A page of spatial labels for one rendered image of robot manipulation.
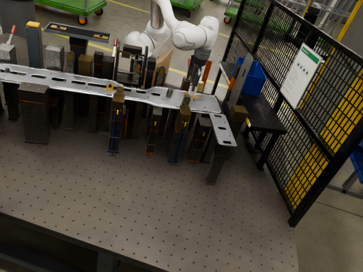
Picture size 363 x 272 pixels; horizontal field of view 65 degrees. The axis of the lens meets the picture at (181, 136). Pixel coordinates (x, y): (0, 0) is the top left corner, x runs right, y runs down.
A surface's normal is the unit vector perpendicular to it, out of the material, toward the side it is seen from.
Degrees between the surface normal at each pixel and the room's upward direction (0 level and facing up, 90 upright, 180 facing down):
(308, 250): 0
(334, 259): 0
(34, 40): 90
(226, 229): 0
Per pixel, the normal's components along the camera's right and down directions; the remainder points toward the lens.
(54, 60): 0.10, 0.61
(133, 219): 0.22, -0.78
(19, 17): 0.51, 0.64
